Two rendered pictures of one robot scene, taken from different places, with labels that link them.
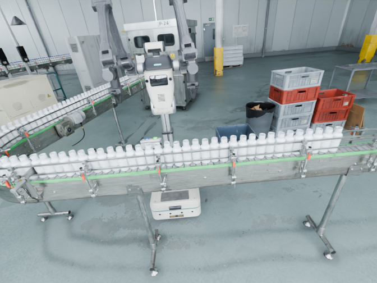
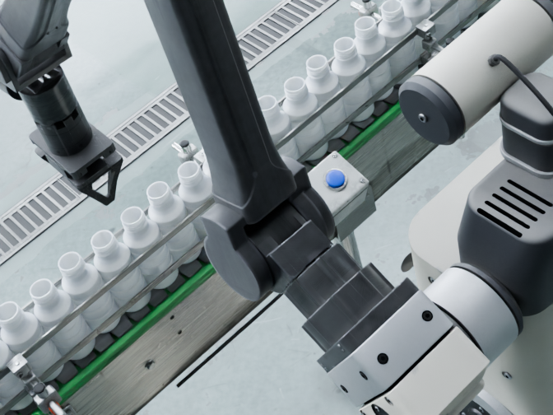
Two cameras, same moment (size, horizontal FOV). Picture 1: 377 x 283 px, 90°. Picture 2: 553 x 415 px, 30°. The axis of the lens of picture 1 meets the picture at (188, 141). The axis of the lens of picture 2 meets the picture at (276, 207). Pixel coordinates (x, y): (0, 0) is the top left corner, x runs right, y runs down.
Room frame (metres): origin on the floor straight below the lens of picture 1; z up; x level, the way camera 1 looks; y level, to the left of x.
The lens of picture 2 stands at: (2.10, -0.32, 2.33)
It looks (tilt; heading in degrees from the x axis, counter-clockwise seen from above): 48 degrees down; 152
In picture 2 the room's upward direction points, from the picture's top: 18 degrees counter-clockwise
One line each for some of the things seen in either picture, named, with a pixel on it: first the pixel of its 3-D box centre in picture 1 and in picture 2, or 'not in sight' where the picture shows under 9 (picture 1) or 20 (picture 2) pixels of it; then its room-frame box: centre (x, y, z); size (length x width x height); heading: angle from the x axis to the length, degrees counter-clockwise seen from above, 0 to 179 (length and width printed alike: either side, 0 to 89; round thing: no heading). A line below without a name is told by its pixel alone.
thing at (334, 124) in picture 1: (320, 123); not in sight; (3.08, -2.45, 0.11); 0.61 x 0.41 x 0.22; 93
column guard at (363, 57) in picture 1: (368, 50); not in sight; (8.05, -7.48, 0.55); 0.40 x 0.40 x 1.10; 0
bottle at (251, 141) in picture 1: (251, 146); not in sight; (1.02, -0.40, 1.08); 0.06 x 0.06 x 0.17
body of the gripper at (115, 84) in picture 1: (115, 83); not in sight; (1.16, 0.40, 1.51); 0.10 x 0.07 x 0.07; 0
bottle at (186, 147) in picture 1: (187, 151); (147, 247); (1.02, 0.02, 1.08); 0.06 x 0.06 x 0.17
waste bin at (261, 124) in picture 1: (258, 123); not in sight; (2.86, -1.20, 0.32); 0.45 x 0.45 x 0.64
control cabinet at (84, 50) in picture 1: (90, 68); not in sight; (6.74, 3.00, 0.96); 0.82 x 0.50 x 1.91; 162
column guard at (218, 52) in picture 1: (218, 61); not in sight; (8.62, -1.57, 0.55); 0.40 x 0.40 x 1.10; 0
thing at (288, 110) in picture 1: (289, 105); not in sight; (2.97, -1.75, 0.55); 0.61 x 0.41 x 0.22; 97
